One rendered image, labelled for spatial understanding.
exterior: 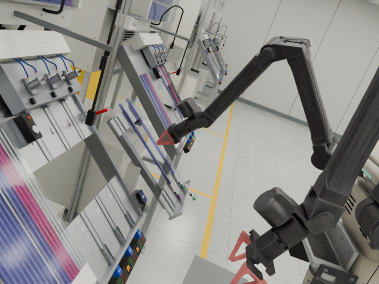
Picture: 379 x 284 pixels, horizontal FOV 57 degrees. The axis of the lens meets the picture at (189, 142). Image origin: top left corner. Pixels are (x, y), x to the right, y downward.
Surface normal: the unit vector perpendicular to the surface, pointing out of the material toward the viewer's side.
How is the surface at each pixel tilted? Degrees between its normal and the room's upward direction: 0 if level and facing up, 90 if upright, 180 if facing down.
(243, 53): 90
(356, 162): 90
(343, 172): 87
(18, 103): 90
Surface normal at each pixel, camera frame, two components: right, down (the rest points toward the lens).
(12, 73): 0.89, -0.38
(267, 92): -0.15, 0.29
